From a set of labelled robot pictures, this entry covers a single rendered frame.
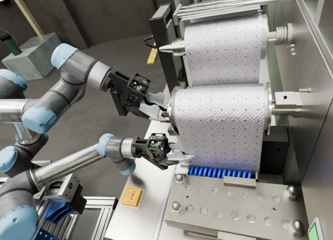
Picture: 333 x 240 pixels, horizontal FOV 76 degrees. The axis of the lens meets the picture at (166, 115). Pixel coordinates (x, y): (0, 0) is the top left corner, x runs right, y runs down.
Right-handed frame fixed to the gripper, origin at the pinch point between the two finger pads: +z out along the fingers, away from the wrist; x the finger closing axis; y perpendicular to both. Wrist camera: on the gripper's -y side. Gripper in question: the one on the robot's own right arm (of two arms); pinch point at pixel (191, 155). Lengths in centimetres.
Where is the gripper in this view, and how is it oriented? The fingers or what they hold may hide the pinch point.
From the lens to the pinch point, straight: 74.0
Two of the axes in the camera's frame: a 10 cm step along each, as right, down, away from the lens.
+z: 9.4, 0.1, -3.4
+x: 2.5, -7.0, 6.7
